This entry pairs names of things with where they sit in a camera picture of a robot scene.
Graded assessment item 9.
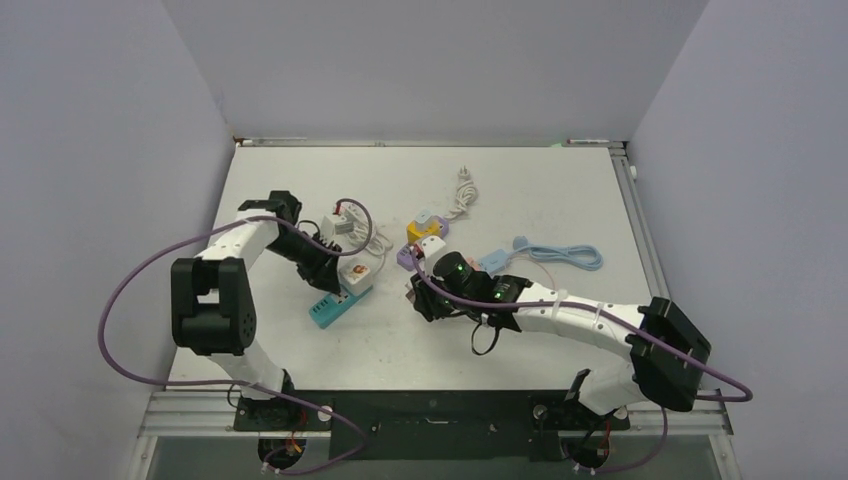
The teal power strip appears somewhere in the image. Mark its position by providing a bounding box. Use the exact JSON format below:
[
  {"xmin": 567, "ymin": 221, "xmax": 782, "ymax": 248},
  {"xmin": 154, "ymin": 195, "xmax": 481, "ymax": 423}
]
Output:
[{"xmin": 308, "ymin": 287, "xmax": 373, "ymax": 330}]

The white cube socket adapter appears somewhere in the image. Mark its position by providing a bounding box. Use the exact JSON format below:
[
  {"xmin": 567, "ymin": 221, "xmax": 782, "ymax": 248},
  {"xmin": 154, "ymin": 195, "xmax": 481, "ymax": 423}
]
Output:
[{"xmin": 338, "ymin": 259, "xmax": 376, "ymax": 297}]

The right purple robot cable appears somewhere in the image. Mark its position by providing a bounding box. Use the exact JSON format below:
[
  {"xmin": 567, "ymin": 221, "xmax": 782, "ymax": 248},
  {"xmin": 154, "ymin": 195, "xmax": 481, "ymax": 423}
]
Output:
[{"xmin": 409, "ymin": 248, "xmax": 755, "ymax": 476}]

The aluminium front frame rail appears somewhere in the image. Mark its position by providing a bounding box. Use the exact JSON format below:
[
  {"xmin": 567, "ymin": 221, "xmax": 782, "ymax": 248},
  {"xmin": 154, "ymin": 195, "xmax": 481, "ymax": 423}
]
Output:
[{"xmin": 137, "ymin": 389, "xmax": 734, "ymax": 439}]

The purple power strip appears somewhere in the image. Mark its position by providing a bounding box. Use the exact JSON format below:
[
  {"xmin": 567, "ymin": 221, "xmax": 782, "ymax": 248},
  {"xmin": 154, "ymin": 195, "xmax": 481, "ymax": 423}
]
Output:
[{"xmin": 396, "ymin": 214, "xmax": 449, "ymax": 271}]

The aluminium right frame rail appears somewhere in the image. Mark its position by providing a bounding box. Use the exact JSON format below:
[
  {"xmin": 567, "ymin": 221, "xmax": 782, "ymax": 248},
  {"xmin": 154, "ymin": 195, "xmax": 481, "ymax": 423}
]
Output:
[{"xmin": 608, "ymin": 140, "xmax": 698, "ymax": 391}]

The light blue coiled cable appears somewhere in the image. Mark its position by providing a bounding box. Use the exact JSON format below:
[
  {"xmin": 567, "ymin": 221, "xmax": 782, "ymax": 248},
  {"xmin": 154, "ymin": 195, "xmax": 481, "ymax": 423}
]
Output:
[{"xmin": 511, "ymin": 237, "xmax": 605, "ymax": 273}]

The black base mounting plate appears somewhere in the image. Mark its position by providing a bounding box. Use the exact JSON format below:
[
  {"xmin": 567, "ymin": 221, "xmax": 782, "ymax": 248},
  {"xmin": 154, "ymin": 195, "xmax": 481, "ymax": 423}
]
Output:
[{"xmin": 233, "ymin": 390, "xmax": 630, "ymax": 461}]

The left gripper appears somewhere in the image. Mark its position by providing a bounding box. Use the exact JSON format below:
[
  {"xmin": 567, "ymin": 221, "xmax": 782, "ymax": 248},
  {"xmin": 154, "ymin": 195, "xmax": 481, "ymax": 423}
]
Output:
[{"xmin": 265, "ymin": 231, "xmax": 340, "ymax": 294}]

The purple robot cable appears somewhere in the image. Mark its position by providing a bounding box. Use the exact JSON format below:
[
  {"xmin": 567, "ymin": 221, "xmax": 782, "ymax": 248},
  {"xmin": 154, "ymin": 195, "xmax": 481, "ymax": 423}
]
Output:
[
  {"xmin": 409, "ymin": 248, "xmax": 755, "ymax": 476},
  {"xmin": 97, "ymin": 197, "xmax": 376, "ymax": 477}
]

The thin pink charging cable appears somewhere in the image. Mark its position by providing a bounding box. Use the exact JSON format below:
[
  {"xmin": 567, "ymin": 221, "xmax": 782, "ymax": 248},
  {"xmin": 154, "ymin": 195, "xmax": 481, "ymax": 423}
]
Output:
[{"xmin": 516, "ymin": 258, "xmax": 558, "ymax": 293}]

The yellow cube socket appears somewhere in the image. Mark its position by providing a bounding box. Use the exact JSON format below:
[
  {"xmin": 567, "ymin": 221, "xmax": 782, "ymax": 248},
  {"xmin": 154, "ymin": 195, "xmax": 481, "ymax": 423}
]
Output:
[{"xmin": 406, "ymin": 218, "xmax": 442, "ymax": 245}]

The white coiled cable with plug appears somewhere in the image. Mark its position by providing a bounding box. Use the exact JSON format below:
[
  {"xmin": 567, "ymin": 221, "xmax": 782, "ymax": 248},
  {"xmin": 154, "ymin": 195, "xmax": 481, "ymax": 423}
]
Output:
[{"xmin": 442, "ymin": 165, "xmax": 480, "ymax": 223}]

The light blue power strip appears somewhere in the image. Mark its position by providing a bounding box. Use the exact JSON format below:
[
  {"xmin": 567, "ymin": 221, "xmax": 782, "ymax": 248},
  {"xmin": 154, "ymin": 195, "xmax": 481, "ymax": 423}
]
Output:
[{"xmin": 476, "ymin": 249, "xmax": 511, "ymax": 275}]

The aluminium frame rail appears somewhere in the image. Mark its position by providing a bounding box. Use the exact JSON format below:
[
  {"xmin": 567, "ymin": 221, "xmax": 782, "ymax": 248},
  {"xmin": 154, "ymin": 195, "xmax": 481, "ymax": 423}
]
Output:
[
  {"xmin": 137, "ymin": 389, "xmax": 734, "ymax": 439},
  {"xmin": 608, "ymin": 140, "xmax": 698, "ymax": 391}
]

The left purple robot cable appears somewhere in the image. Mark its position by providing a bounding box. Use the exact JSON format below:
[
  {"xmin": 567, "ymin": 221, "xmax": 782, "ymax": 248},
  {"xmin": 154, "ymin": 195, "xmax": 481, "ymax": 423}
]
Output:
[{"xmin": 97, "ymin": 197, "xmax": 376, "ymax": 477}]

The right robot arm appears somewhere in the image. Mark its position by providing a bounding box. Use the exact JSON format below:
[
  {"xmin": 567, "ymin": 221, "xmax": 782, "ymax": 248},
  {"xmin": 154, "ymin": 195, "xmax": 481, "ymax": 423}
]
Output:
[{"xmin": 408, "ymin": 252, "xmax": 712, "ymax": 428}]

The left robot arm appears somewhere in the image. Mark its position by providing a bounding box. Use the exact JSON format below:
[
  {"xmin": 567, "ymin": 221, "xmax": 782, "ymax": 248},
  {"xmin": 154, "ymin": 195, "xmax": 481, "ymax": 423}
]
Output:
[{"xmin": 171, "ymin": 191, "xmax": 342, "ymax": 430}]

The small white wall charger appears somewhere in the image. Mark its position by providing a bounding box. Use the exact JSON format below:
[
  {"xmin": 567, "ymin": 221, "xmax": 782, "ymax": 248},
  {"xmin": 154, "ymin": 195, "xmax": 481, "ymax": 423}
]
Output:
[{"xmin": 413, "ymin": 209, "xmax": 433, "ymax": 230}]

